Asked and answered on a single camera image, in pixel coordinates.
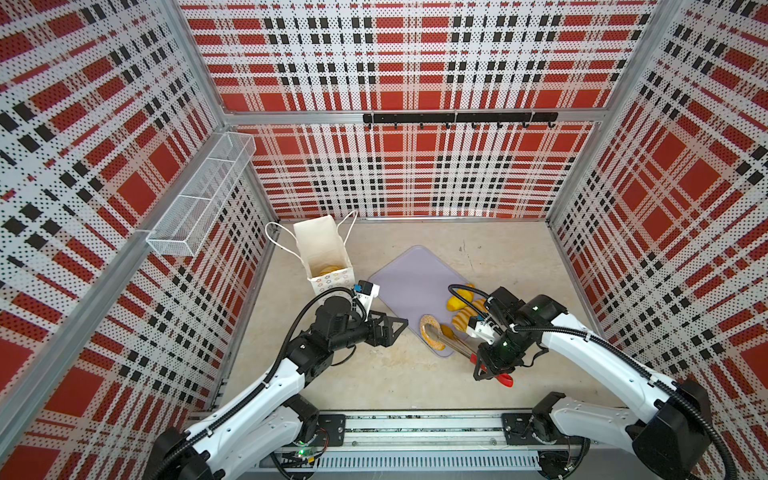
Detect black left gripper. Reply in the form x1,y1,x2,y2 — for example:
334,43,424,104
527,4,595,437
330,308,408,351

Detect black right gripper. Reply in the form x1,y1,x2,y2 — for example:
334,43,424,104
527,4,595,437
471,329,530,379

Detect red-handled steel tongs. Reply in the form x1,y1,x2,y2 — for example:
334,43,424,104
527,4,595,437
452,339,514,388

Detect white flowered paper bag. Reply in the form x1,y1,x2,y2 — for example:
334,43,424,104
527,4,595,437
265,210,358,294

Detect sesame-coated fake bread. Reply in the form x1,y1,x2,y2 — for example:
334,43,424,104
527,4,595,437
419,315,457,351

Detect large spiral fake bread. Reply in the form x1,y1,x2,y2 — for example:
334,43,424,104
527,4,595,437
451,299,487,333

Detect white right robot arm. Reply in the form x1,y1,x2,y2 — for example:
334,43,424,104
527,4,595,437
448,284,739,479

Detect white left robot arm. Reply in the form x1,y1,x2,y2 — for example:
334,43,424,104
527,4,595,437
143,281,408,479

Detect yellow pear-shaped fake bread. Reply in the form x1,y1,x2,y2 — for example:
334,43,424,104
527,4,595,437
446,285,474,312

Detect long spiral fake bread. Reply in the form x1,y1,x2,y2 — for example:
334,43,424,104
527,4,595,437
319,266,343,276

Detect lilac plastic tray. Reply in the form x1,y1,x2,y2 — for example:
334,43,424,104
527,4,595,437
368,246,470,358

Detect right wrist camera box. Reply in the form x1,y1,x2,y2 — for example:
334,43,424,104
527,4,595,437
466,316,500,344

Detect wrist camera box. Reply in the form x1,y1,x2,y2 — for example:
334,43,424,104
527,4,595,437
466,316,500,344
353,280,380,314

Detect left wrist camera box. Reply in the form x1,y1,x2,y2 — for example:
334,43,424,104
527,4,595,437
353,280,380,314

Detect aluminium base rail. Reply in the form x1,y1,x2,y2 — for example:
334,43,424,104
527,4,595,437
179,409,679,480

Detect wire mesh wall basket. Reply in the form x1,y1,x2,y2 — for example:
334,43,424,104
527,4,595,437
147,132,255,257

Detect black wall hook rail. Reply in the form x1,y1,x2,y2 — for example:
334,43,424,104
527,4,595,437
362,111,559,127

